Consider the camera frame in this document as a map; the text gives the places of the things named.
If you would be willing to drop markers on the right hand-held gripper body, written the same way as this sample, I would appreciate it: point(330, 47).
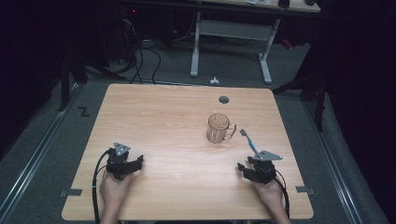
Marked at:
point(264, 169)

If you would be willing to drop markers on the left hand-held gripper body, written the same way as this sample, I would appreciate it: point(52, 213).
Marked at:
point(117, 158)

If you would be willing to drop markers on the blue toothbrush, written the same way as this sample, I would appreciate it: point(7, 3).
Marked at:
point(250, 141)

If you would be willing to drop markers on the clear glass mug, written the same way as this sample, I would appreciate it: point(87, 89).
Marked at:
point(218, 128)

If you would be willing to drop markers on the person's right hand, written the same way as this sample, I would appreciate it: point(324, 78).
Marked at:
point(268, 193)

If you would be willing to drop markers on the person's left hand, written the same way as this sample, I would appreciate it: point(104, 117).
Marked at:
point(113, 186)

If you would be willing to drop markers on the black metal stand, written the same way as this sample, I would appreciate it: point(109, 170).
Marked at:
point(64, 84)
point(319, 102)

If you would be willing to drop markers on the small white floor object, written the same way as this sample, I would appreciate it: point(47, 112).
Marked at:
point(214, 81)

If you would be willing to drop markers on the metal floor rail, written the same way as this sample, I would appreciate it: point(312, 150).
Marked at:
point(34, 161)
point(333, 161)

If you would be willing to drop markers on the white metal frame desk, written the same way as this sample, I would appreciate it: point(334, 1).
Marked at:
point(232, 31)

